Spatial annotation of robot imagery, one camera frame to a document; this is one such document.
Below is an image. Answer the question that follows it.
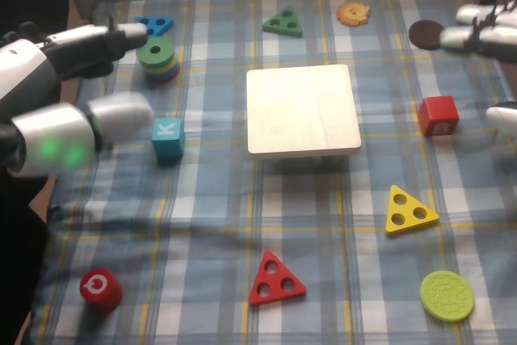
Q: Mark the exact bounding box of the blue triangle with holes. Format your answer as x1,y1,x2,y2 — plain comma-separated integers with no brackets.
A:
134,16,175,39

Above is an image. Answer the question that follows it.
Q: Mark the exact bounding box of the small pale wooden table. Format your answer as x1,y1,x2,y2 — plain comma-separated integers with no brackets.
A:
246,64,363,166

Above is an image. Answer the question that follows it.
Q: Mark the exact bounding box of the dark brown round cookie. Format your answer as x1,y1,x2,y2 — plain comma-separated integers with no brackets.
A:
408,19,445,52

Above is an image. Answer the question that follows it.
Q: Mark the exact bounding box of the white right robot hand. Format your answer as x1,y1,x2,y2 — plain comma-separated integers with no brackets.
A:
439,0,517,144

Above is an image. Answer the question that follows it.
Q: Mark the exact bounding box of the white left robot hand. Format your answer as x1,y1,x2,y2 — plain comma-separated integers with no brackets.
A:
0,21,155,179

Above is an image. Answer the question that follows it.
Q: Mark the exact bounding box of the yellow triangle with holes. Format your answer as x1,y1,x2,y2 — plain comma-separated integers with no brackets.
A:
385,184,440,236

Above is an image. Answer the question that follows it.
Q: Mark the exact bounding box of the blue plaid table cloth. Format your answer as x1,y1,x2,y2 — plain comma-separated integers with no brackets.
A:
30,0,517,345

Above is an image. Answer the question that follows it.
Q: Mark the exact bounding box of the lime green round cookie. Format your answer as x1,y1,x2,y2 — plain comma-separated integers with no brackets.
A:
419,270,476,324

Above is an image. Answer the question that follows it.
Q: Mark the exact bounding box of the red cylinder with white letter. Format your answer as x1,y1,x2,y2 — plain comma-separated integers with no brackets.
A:
78,267,124,313

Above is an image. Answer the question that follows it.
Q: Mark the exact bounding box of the green triangle with holes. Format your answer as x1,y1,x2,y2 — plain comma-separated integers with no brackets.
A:
262,6,304,38

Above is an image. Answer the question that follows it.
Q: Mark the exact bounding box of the tan flower-shaped cookie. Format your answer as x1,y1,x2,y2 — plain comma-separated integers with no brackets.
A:
336,2,371,28

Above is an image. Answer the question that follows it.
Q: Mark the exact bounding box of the green wooden ring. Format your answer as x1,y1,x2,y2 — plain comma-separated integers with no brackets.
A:
136,36,176,69

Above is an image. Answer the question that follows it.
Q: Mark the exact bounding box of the yellow wooden ring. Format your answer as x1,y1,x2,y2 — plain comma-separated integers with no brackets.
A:
140,57,179,74

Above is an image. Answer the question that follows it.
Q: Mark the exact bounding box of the red wooden cube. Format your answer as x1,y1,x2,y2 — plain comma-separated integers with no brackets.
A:
417,95,460,137

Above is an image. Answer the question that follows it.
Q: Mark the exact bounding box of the teal letter cube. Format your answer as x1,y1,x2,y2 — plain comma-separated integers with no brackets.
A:
151,117,187,166

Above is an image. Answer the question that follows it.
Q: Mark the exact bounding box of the blue wooden ring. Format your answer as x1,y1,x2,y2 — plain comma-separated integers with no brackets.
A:
144,62,181,79

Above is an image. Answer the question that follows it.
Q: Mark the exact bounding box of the red triangle with holes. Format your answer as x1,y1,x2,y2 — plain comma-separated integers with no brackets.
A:
248,250,307,306

